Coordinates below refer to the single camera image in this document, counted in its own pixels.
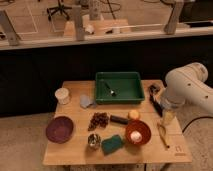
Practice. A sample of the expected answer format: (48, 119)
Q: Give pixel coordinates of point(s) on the wooden spatula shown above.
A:
(163, 134)

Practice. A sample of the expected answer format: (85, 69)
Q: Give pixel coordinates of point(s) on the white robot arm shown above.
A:
(187, 83)

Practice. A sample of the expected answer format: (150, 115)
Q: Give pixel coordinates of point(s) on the wooden railing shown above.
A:
(24, 24)

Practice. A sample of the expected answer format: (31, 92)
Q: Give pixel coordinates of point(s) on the green plastic tray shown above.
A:
(127, 86)

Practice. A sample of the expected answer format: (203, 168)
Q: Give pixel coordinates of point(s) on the office chair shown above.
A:
(61, 8)

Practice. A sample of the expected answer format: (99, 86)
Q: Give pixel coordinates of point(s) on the grey crumpled cloth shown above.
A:
(86, 101)

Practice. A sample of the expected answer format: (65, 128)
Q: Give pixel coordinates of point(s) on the green sponge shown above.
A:
(112, 144)

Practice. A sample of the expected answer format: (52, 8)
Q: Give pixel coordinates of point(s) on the white cup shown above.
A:
(62, 95)

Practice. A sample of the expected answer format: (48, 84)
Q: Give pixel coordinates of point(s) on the wooden table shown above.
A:
(77, 152)

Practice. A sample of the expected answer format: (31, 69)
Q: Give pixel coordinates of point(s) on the purple bowl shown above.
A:
(59, 129)

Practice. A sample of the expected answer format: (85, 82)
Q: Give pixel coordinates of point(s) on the white egg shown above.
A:
(136, 136)

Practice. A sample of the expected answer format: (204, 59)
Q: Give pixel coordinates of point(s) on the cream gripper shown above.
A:
(167, 116)

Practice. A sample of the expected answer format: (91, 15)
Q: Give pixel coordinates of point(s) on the small metal cup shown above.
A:
(94, 141)

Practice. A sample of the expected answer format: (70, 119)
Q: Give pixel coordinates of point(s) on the orange bowl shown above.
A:
(142, 128)

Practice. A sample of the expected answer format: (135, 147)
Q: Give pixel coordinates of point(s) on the metal spoon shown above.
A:
(112, 92)

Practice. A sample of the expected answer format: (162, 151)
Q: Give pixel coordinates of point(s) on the yellow apple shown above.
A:
(134, 115)

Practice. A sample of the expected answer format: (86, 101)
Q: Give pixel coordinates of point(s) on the bunch of dark grapes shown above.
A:
(98, 119)

